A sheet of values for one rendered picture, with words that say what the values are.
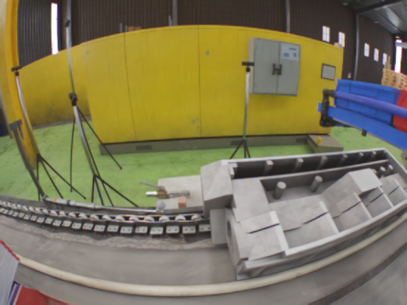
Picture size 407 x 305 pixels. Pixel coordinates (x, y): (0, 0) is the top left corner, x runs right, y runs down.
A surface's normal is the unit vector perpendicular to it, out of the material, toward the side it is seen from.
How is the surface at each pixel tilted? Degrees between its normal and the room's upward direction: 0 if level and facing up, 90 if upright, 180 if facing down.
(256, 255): 21
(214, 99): 90
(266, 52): 90
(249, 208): 9
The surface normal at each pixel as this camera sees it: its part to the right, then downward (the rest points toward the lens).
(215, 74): 0.08, 0.48
